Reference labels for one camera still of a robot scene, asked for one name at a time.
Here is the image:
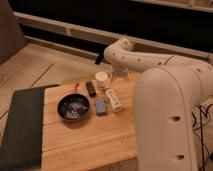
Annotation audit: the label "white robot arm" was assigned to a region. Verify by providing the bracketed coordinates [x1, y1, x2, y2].
[104, 38, 213, 171]

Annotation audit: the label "blue sponge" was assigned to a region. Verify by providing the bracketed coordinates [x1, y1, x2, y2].
[95, 98, 107, 116]

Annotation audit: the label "wooden shelf rail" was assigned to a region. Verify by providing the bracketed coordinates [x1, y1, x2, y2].
[14, 12, 210, 60]

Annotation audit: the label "dark grey mat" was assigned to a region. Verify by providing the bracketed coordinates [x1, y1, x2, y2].
[0, 84, 56, 171]

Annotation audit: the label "white plastic bottle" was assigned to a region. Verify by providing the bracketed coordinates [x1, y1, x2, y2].
[105, 88, 122, 112]

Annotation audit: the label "white paper cup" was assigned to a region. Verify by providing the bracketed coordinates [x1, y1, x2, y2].
[95, 71, 109, 88]

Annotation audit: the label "black cables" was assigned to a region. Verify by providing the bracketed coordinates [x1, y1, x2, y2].
[191, 49, 213, 168]

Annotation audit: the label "wooden cutting board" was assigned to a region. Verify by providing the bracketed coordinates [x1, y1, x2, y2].
[41, 73, 138, 171]

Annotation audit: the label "black remote control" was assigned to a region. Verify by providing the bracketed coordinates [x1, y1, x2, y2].
[86, 81, 96, 97]

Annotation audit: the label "black frying pan red handle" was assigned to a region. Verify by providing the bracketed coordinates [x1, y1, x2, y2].
[57, 83, 90, 122]

